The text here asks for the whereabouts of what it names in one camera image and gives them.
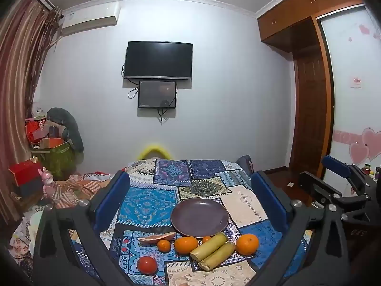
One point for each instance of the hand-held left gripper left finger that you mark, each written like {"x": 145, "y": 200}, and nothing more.
{"x": 114, "y": 196}

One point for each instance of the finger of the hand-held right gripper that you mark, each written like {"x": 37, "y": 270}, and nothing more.
{"x": 312, "y": 184}
{"x": 336, "y": 163}

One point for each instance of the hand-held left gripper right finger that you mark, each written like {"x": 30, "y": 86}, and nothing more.
{"x": 268, "y": 199}

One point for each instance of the orange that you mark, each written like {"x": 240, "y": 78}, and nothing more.
{"x": 186, "y": 245}
{"x": 247, "y": 244}

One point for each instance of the purple round plate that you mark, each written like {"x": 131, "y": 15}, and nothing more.
{"x": 199, "y": 217}

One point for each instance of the red tomato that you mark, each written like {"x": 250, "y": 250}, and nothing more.
{"x": 147, "y": 265}

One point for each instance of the blue patchwork blanket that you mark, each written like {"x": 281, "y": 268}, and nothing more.
{"x": 148, "y": 202}

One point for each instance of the orange striped quilt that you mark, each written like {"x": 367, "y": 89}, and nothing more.
{"x": 77, "y": 187}

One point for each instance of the pink heart stickers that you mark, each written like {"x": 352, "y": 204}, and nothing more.
{"x": 370, "y": 143}

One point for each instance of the dark pillow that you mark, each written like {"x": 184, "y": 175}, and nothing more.
{"x": 245, "y": 162}

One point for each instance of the white sliding wardrobe door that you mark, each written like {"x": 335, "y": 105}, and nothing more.
{"x": 348, "y": 113}

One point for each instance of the pomelo slice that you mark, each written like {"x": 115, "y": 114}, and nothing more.
{"x": 154, "y": 239}

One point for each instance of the yellow curved object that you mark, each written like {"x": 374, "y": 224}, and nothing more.
{"x": 154, "y": 149}

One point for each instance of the pink bunny toy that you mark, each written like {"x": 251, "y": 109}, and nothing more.
{"x": 47, "y": 183}

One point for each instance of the small tangerine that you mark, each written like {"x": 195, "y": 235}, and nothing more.
{"x": 163, "y": 245}

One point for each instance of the small red fruit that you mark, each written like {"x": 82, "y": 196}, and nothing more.
{"x": 206, "y": 239}

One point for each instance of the red and white notice sticker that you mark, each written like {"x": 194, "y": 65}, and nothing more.
{"x": 356, "y": 82}

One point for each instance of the red box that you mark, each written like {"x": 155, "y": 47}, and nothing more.
{"x": 25, "y": 172}

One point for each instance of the floral cloth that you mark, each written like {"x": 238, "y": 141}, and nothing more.
{"x": 22, "y": 238}

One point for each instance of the red bag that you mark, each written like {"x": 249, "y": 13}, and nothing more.
{"x": 34, "y": 131}

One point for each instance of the striped brown curtain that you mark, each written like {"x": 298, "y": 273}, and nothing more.
{"x": 18, "y": 95}

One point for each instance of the wooden overhead cabinet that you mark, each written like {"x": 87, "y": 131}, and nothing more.
{"x": 297, "y": 9}

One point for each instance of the white air conditioner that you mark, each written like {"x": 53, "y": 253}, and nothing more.
{"x": 89, "y": 18}

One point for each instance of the small black wall monitor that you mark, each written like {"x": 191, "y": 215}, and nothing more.
{"x": 157, "y": 94}

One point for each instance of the black wall television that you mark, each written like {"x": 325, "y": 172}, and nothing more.
{"x": 157, "y": 60}

